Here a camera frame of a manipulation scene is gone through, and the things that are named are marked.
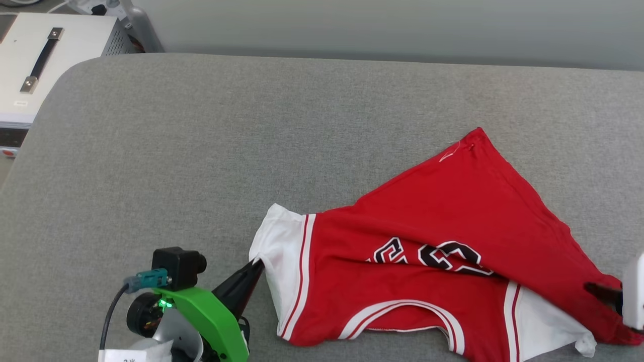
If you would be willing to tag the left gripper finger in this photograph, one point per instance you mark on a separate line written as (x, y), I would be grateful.
(244, 299)
(236, 281)

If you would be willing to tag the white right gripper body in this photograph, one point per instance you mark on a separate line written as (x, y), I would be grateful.
(635, 291)

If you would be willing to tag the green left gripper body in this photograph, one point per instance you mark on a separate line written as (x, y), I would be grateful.
(211, 317)

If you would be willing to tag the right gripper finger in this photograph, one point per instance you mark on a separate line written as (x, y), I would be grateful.
(604, 294)

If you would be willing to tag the red white basketball jersey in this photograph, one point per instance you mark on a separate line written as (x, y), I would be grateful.
(427, 226)

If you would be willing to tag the white metal equipment box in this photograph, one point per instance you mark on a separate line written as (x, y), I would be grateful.
(75, 45)

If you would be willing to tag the white power strip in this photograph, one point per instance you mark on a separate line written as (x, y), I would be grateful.
(95, 6)

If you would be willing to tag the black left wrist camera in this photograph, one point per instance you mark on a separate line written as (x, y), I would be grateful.
(176, 266)

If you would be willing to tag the grey metal frame post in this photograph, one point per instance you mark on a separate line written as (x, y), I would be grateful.
(143, 27)

